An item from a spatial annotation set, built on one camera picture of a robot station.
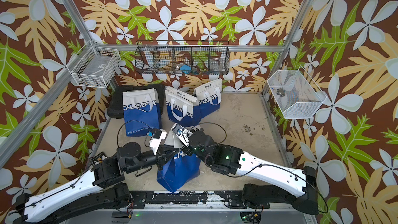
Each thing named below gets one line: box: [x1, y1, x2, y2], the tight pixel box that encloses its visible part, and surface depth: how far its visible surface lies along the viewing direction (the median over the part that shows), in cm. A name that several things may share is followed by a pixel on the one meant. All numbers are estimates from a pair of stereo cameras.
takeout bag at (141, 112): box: [122, 88, 161, 137], surface depth 91 cm
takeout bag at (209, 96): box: [192, 78, 223, 119], surface depth 95 cm
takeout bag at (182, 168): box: [156, 152, 202, 193], surface depth 65 cm
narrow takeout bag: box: [165, 86, 202, 128], surface depth 86 cm
